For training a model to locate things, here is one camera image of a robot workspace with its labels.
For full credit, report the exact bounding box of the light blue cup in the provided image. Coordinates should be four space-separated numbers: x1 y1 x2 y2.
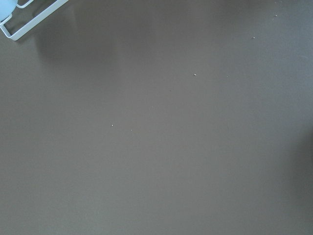
0 0 18 21

